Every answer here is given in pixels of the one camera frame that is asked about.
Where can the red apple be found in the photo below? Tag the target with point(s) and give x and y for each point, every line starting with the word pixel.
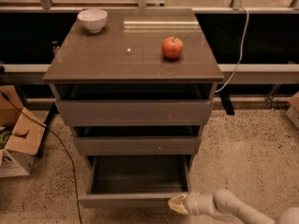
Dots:
pixel 172 47

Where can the grey bottom drawer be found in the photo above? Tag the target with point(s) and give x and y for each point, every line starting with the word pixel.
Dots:
pixel 136 181

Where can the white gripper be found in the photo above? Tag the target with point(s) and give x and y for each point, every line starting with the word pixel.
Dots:
pixel 192 203

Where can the grey drawer cabinet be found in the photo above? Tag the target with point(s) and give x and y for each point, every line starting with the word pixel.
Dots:
pixel 125 61

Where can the grey middle drawer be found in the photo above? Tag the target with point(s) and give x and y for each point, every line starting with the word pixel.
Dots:
pixel 138 140

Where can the grey top drawer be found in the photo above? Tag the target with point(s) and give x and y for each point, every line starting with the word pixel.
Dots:
pixel 134 112

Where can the grey drawer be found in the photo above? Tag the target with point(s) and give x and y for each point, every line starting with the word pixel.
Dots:
pixel 138 140
pixel 136 181
pixel 134 112

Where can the cardboard box right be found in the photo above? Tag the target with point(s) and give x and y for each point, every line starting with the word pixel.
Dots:
pixel 293 111

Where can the white ceramic bowl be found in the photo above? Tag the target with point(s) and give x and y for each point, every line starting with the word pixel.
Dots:
pixel 93 20

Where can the open cardboard box left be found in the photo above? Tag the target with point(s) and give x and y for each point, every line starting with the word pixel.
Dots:
pixel 21 134

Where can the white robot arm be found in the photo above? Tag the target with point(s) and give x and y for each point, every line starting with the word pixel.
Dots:
pixel 224 206

